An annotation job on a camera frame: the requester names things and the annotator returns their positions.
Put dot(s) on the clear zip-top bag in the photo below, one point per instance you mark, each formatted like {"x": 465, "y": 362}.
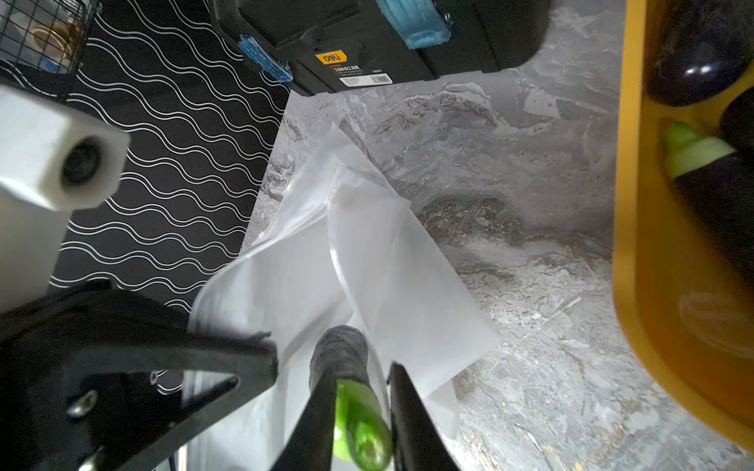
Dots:
{"x": 363, "y": 261}

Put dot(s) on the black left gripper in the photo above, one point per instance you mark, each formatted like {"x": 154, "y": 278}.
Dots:
{"x": 83, "y": 389}

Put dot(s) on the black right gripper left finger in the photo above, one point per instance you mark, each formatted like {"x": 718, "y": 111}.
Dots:
{"x": 310, "y": 446}

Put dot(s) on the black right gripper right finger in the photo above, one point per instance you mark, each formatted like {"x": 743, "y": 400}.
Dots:
{"x": 417, "y": 444}

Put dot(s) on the stack of clear zip-top bags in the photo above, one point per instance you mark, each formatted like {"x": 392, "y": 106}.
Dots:
{"x": 337, "y": 162}

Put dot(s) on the yellow plastic bin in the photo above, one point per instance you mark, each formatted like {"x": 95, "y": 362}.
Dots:
{"x": 685, "y": 313}

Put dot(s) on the pile of toy eggplants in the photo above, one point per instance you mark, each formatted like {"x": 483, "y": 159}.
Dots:
{"x": 698, "y": 51}

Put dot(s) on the dark purple toy eggplant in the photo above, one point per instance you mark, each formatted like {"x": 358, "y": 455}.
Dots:
{"x": 361, "y": 434}

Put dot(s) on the black toolbox with blue latches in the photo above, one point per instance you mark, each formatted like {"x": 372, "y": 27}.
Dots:
{"x": 332, "y": 46}

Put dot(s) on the black wire basket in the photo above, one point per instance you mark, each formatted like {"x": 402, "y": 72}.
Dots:
{"x": 42, "y": 43}

